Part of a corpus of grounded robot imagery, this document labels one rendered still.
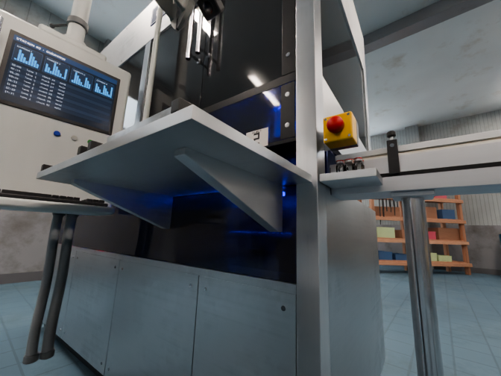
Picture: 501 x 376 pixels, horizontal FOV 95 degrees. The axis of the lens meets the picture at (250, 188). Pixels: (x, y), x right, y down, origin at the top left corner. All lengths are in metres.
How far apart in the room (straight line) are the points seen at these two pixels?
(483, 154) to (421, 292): 0.34
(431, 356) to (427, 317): 0.08
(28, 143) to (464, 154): 1.42
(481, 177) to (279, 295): 0.53
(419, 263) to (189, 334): 0.71
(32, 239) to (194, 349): 3.60
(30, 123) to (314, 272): 1.19
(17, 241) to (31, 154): 3.06
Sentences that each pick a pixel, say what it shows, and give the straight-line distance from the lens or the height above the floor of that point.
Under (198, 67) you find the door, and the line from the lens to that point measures 1.17.
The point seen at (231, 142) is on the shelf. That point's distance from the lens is 0.36.
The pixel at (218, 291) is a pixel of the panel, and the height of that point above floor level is 0.54.
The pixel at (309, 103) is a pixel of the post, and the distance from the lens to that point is 0.71.
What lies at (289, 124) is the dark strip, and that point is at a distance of 0.71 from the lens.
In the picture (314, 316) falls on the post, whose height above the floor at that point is 0.54.
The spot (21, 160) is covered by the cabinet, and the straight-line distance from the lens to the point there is 1.26.
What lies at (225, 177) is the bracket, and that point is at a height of 0.83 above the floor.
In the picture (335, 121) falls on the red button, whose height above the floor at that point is 1.00.
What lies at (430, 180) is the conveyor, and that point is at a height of 0.86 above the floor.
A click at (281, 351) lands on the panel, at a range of 0.70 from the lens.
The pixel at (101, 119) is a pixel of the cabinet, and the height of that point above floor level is 1.23.
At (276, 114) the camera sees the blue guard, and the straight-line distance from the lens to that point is 0.75.
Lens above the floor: 0.72
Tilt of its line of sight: 11 degrees up
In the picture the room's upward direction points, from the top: 2 degrees clockwise
